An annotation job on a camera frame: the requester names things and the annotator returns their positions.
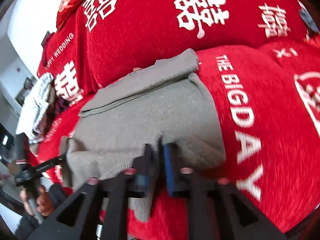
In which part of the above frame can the grey knit sweater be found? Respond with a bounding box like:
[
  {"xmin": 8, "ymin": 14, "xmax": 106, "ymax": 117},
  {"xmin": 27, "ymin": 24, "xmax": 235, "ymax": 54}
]
[{"xmin": 59, "ymin": 48, "xmax": 227, "ymax": 223}]

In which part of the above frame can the red wedding bed cover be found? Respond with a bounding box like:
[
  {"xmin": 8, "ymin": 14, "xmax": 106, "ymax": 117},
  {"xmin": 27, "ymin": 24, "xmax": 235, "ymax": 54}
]
[{"xmin": 36, "ymin": 38, "xmax": 319, "ymax": 233}]

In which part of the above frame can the person's left hand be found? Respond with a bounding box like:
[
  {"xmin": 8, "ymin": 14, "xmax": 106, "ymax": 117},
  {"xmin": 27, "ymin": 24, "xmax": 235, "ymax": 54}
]
[{"xmin": 20, "ymin": 185, "xmax": 54, "ymax": 217}]

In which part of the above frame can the small grey cloth item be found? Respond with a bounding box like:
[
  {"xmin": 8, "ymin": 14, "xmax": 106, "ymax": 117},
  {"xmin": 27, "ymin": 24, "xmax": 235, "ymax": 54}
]
[{"xmin": 299, "ymin": 8, "xmax": 319, "ymax": 34}]

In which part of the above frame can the red wedding quilt roll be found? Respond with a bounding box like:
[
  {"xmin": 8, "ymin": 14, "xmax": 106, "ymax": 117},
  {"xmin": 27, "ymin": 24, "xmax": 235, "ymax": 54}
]
[{"xmin": 37, "ymin": 0, "xmax": 306, "ymax": 102}]

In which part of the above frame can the white patterned folded blanket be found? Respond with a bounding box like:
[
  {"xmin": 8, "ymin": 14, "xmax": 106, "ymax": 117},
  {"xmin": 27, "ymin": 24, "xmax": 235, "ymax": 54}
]
[{"xmin": 16, "ymin": 72, "xmax": 56, "ymax": 144}]

